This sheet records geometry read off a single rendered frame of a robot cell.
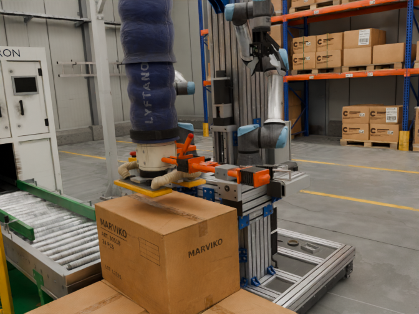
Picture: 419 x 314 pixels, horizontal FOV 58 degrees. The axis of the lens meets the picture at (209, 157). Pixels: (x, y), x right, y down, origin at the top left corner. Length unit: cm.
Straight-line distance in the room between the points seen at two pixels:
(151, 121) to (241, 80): 77
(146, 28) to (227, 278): 113
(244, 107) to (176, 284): 111
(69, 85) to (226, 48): 984
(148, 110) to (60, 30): 1043
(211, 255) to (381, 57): 740
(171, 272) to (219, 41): 139
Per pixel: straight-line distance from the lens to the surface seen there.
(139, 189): 167
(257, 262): 257
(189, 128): 235
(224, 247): 172
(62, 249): 259
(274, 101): 205
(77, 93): 1203
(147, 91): 164
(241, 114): 225
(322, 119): 1059
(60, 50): 1192
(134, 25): 166
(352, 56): 889
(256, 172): 126
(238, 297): 184
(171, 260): 155
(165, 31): 167
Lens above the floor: 149
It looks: 11 degrees down
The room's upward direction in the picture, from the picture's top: 3 degrees counter-clockwise
